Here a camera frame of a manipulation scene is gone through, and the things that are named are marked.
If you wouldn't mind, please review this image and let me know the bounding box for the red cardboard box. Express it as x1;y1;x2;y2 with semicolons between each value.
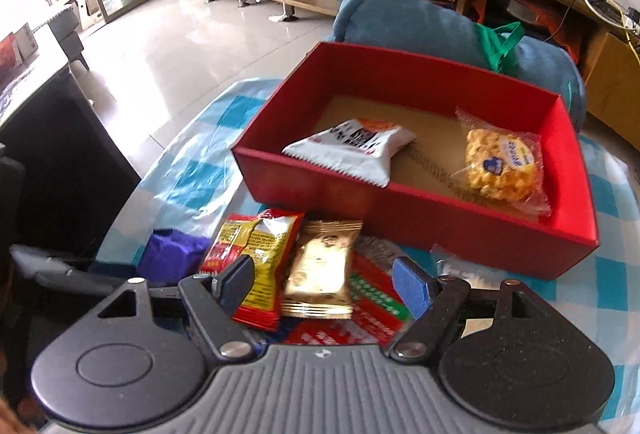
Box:
231;40;600;282

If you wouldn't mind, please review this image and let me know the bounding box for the black side cabinet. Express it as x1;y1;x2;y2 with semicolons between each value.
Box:
0;62;142;265

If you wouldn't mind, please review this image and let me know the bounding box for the white snack packet orange print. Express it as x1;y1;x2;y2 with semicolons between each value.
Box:
282;117;417;188

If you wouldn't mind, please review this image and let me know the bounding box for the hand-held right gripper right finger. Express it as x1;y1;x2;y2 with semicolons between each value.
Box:
390;257;547;363

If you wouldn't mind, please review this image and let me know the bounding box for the red green snack packet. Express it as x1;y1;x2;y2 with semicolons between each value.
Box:
282;250;417;348

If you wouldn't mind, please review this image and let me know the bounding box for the blue white checkered tablecloth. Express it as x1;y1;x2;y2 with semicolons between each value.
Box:
115;77;640;434

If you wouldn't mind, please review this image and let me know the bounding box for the gold snack packet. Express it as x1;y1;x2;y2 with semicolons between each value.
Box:
280;219;364;320

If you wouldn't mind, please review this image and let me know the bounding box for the blue rolled cushion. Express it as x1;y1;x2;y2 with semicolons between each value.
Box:
332;0;587;132

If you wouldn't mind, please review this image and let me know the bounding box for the black stool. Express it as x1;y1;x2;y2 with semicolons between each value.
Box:
46;3;92;71

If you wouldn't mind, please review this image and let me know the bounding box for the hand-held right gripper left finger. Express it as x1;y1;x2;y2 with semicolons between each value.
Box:
96;255;258;363

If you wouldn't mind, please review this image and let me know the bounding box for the orange plastic bag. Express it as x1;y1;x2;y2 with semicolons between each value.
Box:
474;0;583;62

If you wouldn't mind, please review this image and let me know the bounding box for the green bag strap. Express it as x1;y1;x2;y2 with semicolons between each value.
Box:
474;21;526;76

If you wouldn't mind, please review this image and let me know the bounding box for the popcorn ball clear packet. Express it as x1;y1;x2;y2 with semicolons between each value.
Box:
449;107;552;217

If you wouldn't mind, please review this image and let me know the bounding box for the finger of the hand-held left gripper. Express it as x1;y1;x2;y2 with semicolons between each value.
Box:
35;270;168;298
9;244;96;276

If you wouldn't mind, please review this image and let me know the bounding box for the purple snack packet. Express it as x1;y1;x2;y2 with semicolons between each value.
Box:
144;228;213;286

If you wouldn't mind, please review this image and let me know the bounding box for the white bun clear packet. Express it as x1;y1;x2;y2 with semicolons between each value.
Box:
429;244;475;279

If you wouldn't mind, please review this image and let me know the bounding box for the red yellow snack packet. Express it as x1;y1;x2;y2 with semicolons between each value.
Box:
199;209;306;332

